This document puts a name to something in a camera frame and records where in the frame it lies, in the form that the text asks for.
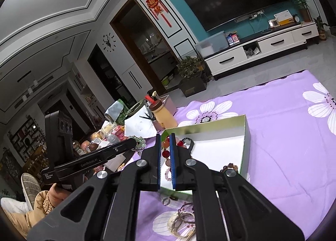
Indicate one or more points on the clear plastic storage bin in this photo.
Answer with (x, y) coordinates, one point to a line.
(210, 44)

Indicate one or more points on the pale rolled cloth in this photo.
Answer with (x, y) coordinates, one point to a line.
(114, 111)

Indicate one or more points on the yellow bottle brown lid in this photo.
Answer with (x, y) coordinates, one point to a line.
(164, 115)

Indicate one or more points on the green plate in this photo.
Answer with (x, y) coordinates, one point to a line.
(134, 108)

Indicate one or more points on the grey striped slipper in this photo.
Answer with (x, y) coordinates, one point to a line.
(29, 184)

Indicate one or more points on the white pendant lamps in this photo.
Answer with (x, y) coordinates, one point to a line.
(30, 90)

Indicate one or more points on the red Chinese knot ornament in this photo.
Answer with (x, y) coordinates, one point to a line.
(155, 7)

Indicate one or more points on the small round alarm clock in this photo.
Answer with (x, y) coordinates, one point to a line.
(296, 18)

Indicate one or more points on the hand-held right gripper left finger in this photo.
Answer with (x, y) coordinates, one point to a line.
(158, 162)

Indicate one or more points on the small floor potted plant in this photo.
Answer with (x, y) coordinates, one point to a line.
(322, 31)

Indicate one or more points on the black smart band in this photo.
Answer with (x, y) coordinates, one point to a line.
(193, 147)

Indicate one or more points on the yellow white desk calendar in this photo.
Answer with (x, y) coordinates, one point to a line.
(283, 18)

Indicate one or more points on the person's left hand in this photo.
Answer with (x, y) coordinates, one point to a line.
(59, 193)

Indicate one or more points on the white TV cabinet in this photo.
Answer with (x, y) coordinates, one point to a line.
(231, 60)

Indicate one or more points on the deer wall clock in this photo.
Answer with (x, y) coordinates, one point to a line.
(109, 43)

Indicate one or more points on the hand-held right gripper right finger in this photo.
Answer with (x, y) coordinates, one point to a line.
(172, 162)

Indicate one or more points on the white tall cabinet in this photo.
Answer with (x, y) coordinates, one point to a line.
(134, 78)

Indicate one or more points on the green cardboard box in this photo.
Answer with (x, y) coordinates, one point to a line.
(223, 146)

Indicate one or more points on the large leafy potted plant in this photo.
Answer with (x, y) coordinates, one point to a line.
(190, 67)

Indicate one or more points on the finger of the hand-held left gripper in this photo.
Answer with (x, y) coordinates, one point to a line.
(113, 149)

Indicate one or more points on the green jade pendant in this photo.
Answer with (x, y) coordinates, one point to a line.
(140, 142)

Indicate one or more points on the silver bangle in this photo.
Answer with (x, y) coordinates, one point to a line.
(180, 210)

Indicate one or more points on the pen holder with pens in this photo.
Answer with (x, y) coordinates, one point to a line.
(157, 124)

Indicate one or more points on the blue red card stand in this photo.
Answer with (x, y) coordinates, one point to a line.
(233, 39)

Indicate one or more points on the dark wall display shelf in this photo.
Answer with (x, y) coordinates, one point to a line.
(26, 136)

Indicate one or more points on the pink snack pack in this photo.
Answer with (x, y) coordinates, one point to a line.
(119, 132)

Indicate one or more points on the small pink white device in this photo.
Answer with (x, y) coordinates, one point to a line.
(273, 23)

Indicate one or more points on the white plastic panel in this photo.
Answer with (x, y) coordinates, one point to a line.
(136, 125)

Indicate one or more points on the green packet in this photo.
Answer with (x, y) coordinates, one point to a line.
(122, 118)

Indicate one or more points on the potted plant in brown pot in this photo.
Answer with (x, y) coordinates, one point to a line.
(304, 10)

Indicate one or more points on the cream wrist watch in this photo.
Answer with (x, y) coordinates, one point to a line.
(173, 226)

